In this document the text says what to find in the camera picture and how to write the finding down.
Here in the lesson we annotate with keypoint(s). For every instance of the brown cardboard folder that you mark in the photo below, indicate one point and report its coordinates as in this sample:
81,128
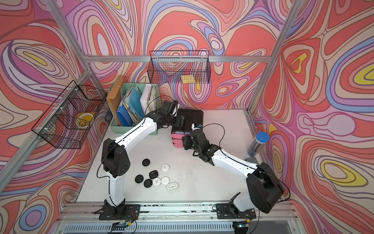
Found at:
114,97

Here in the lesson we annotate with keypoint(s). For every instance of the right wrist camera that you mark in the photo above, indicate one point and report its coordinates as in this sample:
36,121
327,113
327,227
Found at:
196,126

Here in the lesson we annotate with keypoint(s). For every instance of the pink top drawer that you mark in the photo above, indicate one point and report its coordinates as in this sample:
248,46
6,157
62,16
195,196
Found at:
179,134

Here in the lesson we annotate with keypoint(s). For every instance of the white oblong earphone case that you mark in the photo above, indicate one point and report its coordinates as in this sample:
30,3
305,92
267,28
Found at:
172,186

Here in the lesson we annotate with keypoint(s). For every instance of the blue capped clear tube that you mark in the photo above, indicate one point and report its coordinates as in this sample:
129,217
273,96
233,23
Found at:
259,140

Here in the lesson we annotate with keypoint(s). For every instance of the black wire basket left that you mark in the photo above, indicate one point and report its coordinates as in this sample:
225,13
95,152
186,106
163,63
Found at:
57,125

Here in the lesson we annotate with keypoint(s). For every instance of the yellow tape roll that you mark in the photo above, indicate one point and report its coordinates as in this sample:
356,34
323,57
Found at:
83,120

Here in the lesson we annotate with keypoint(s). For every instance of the pink bottom drawer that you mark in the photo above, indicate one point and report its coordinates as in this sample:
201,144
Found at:
178,145

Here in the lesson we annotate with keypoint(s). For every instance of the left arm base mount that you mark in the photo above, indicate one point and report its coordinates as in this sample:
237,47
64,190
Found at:
121,212

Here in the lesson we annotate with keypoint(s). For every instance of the black square earphone case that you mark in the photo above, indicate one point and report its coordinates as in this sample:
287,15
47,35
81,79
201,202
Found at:
153,174

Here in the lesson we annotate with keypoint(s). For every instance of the black wire basket back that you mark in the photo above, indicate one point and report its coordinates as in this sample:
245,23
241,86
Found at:
167,66

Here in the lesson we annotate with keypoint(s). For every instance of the teal plastic folder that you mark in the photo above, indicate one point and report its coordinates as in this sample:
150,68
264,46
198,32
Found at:
133,101

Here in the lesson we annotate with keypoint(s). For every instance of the black drawer cabinet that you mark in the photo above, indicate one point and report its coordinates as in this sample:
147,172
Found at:
185,118

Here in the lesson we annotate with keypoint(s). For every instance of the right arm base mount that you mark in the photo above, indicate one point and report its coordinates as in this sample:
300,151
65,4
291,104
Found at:
229,211

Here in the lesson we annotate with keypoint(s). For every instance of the black wire basket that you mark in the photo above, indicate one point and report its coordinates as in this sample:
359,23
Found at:
167,66
57,125

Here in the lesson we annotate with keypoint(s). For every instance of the yellow sticky note pad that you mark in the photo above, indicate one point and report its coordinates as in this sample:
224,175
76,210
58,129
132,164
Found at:
187,79

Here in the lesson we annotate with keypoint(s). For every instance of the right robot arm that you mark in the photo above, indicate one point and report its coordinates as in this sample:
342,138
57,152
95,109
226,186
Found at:
264,189

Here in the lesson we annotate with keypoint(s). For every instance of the blue folder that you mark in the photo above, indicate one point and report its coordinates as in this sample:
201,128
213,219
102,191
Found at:
124,117

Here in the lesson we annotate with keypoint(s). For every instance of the black round earphone case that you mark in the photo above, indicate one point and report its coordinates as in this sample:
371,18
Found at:
146,162
148,183
139,178

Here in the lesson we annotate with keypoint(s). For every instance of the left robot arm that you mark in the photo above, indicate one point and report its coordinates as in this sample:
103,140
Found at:
115,152

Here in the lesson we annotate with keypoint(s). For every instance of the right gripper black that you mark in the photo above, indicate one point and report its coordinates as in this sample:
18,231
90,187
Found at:
186,142

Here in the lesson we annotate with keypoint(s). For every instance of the white binder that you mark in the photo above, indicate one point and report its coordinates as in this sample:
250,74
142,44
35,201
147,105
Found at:
145,98

